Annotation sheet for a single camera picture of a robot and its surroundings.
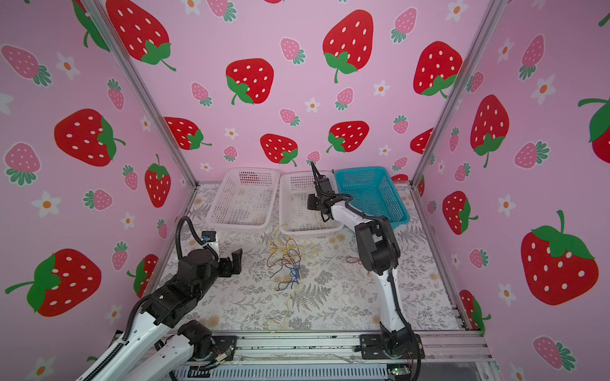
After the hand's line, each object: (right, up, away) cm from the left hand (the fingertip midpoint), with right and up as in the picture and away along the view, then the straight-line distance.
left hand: (229, 249), depth 76 cm
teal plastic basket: (+57, +21, +42) cm, 74 cm away
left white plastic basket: (-5, +18, +38) cm, 42 cm away
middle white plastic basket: (+19, +9, +31) cm, 37 cm away
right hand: (+27, +17, +28) cm, 42 cm away
